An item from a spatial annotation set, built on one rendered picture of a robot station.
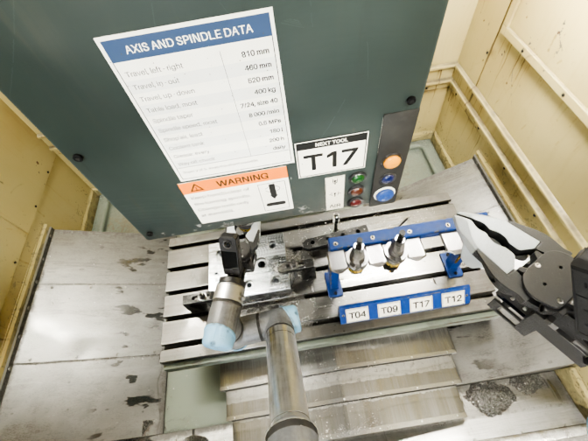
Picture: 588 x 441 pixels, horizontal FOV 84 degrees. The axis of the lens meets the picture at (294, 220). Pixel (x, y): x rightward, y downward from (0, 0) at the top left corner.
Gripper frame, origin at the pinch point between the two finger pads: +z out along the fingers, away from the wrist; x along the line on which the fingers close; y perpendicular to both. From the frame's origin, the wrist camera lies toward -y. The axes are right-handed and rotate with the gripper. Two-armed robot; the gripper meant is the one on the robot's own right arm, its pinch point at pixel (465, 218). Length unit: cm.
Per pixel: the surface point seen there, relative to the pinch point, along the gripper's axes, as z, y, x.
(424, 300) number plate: 2, 76, 21
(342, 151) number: 16.6, -3.6, -6.0
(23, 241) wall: 122, 73, -87
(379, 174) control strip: 13.6, 2.7, -1.0
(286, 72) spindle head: 19.8, -16.6, -11.3
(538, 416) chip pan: -48, 104, 31
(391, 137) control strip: 13.2, -4.7, -0.3
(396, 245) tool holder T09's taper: 13.8, 42.3, 12.1
